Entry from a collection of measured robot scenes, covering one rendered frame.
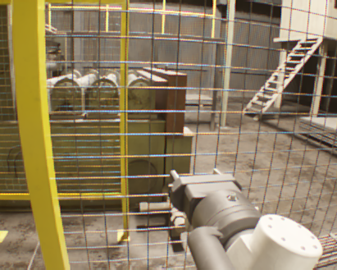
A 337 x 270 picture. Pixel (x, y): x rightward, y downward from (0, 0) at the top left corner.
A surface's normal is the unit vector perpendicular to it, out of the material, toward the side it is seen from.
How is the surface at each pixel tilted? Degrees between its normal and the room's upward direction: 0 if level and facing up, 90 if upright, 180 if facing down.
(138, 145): 90
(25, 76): 90
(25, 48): 90
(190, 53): 90
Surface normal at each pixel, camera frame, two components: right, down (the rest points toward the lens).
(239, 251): -0.93, -0.25
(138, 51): 0.18, 0.29
